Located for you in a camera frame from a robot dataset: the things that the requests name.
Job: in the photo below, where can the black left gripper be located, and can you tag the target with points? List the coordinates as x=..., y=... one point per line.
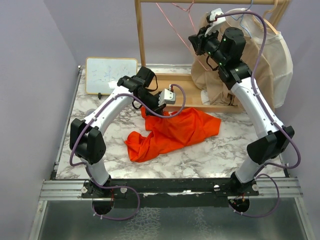
x=159, y=110

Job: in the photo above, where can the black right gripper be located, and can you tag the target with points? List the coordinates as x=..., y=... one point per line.
x=198, y=40

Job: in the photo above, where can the orange t-shirt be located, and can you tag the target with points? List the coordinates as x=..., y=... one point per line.
x=190, y=127

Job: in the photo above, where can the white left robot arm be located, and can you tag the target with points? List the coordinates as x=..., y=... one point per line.
x=86, y=139

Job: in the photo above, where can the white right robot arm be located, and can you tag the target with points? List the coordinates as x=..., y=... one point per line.
x=273, y=135

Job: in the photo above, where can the beige t-shirt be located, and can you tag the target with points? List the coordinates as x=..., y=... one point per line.
x=218, y=93

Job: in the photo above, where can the white t-shirt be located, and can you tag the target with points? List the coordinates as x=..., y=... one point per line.
x=277, y=54

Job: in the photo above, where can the wooden hanger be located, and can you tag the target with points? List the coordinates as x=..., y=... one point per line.
x=269, y=26

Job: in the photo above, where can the wooden clothes rack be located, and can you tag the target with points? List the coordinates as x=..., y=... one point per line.
x=183, y=79

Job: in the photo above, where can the small whiteboard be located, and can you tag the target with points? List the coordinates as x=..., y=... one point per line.
x=103, y=73

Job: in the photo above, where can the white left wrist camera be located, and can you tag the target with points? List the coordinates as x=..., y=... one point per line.
x=166, y=97

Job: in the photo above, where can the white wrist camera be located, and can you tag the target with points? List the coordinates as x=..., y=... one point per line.
x=214, y=23
x=166, y=97

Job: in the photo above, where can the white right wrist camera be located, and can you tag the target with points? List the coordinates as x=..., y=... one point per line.
x=214, y=23

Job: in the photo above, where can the blue wire hanger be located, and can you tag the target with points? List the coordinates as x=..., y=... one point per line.
x=241, y=18

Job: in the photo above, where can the black mounting rail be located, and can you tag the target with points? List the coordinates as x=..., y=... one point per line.
x=166, y=192

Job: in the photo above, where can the aluminium table frame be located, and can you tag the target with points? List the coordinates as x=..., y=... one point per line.
x=63, y=213

